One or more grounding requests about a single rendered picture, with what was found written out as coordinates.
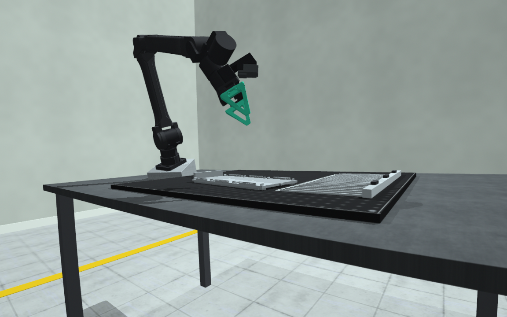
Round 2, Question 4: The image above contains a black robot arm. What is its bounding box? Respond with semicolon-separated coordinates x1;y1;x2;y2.
133;31;258;171

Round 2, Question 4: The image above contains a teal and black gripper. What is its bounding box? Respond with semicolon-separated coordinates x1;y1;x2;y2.
209;68;251;126

